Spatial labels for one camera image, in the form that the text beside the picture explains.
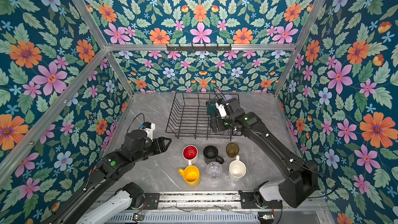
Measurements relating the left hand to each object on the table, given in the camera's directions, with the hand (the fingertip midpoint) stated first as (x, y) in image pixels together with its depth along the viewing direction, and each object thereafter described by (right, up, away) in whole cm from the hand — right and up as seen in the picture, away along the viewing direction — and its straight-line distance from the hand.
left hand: (170, 139), depth 70 cm
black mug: (+19, -12, +16) cm, 28 cm away
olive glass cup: (+31, -10, +19) cm, 38 cm away
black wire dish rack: (+4, +7, +35) cm, 36 cm away
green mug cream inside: (+20, +13, +31) cm, 39 cm away
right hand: (+22, +8, +8) cm, 25 cm away
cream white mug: (+32, -17, +8) cm, 37 cm away
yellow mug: (+8, -22, +12) cm, 26 cm away
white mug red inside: (+7, -12, +18) cm, 23 cm away
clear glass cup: (+21, -20, +13) cm, 31 cm away
